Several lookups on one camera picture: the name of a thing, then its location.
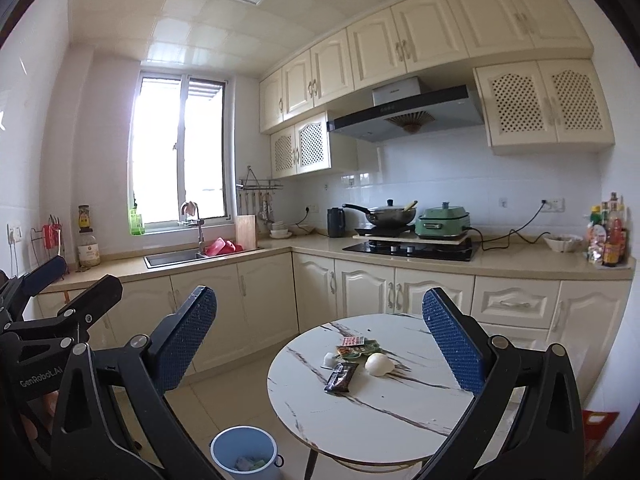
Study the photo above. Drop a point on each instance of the red patterned packet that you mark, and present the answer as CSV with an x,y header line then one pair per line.
x,y
352,342

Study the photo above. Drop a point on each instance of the green electric cooker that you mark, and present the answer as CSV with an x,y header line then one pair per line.
x,y
442,222

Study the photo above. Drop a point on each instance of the wooden cutting board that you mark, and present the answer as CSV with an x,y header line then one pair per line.
x,y
246,232

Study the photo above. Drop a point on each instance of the white bowl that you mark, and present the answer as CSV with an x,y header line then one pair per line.
x,y
562,243

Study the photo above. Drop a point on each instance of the steel faucet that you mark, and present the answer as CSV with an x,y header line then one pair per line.
x,y
200,235

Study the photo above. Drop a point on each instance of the kitchen window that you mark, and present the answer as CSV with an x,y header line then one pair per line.
x,y
160,155

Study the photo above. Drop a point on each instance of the black induction cooker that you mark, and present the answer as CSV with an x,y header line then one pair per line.
x,y
382,230

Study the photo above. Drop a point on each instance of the steel sink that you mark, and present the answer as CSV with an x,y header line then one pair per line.
x,y
172,259

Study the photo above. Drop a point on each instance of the black gas hob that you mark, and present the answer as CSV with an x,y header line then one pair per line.
x,y
410,251

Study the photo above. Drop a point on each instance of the cream base cabinets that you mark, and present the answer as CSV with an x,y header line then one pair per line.
x,y
210,310

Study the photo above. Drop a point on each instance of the stack of white dishes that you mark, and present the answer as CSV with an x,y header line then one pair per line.
x,y
281,230

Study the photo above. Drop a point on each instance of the cluster of condiment bottles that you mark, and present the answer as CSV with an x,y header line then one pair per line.
x,y
610,240

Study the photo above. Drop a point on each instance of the red plastic basket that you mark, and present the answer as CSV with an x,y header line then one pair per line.
x,y
222,248

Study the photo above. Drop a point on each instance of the small cream lattice cabinet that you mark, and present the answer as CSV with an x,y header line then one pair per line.
x,y
312,145

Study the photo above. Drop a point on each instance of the round marble table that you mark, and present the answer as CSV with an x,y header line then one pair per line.
x,y
380,410

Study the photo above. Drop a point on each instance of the yellow label bottle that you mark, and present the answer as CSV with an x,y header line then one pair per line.
x,y
84,219

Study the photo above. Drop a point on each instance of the wok with lid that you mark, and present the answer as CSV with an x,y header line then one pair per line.
x,y
390,215

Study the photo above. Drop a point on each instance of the white tissue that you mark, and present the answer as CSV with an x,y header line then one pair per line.
x,y
329,360

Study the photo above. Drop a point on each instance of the green plastic bottle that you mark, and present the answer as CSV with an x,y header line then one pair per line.
x,y
137,222

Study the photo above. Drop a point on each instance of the person's left hand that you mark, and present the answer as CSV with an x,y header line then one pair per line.
x,y
49,403

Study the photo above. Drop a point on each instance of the white spoon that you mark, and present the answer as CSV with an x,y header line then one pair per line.
x,y
61,240

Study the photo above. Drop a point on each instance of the dark green foil packet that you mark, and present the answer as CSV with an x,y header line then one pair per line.
x,y
367,351

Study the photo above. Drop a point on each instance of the cream upper cabinet row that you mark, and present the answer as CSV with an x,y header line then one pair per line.
x,y
380,55

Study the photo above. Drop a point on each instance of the wide cream lattice cabinet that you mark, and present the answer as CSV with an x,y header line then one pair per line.
x,y
540,102

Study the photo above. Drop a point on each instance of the wall utensil rack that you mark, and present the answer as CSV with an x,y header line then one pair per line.
x,y
260,185

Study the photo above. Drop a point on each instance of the blue plastic bucket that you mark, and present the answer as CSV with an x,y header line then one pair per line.
x,y
227,450

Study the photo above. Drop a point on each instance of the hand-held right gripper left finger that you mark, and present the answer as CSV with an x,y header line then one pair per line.
x,y
187,342

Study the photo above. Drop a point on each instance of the dark brown snack wrapper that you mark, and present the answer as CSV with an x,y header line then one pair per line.
x,y
341,379

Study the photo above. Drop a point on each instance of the red bag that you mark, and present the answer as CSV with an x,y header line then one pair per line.
x,y
600,430

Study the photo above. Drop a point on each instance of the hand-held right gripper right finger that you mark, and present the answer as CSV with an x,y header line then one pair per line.
x,y
452,347

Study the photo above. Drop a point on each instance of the range hood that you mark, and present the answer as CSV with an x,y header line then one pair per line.
x,y
440,115

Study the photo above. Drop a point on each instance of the pale wooden board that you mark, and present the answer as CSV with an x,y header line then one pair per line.
x,y
400,238

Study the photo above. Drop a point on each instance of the black electric kettle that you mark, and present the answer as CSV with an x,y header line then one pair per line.
x,y
336,223

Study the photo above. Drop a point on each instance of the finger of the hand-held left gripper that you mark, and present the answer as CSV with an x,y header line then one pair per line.
x,y
47,272
100,297

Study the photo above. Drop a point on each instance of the glass jar of grains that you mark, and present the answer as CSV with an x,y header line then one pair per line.
x,y
89,252

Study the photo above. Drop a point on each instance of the white round bun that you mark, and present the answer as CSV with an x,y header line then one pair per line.
x,y
379,365

